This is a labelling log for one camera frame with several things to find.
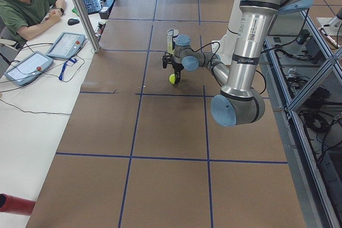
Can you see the blue teach pendant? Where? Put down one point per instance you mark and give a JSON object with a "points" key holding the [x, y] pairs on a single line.
{"points": [[66, 46], [29, 69]]}

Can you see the aluminium frame post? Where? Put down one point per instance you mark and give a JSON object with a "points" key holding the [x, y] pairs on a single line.
{"points": [[87, 25]]}

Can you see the yellow tennis ball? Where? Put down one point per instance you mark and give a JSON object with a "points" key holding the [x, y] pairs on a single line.
{"points": [[172, 79]]}

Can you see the red fire extinguisher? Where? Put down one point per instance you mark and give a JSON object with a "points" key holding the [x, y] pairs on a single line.
{"points": [[15, 205]]}

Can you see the clear tennis ball can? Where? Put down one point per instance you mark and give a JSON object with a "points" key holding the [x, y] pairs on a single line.
{"points": [[172, 35]]}

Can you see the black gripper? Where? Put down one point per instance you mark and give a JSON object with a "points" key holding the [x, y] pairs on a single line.
{"points": [[176, 67]]}

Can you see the black keyboard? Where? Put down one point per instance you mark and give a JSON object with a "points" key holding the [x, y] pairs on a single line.
{"points": [[92, 6]]}

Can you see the white camera stand pillar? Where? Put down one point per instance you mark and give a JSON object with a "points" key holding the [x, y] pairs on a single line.
{"points": [[226, 45]]}

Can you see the near blue teach pendant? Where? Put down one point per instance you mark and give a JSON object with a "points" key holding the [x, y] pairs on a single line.
{"points": [[29, 69]]}

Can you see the person in green shirt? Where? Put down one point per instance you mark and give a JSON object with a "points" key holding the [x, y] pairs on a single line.
{"points": [[27, 19]]}

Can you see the black computer mouse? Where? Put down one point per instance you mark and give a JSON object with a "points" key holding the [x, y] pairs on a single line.
{"points": [[72, 21]]}

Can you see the far blue teach pendant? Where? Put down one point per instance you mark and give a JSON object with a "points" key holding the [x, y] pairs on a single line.
{"points": [[66, 46]]}

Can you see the blue lanyard badge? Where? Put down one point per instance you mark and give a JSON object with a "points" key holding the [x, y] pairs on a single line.
{"points": [[66, 63]]}

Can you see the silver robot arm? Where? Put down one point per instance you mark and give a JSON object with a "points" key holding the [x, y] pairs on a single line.
{"points": [[237, 103]]}

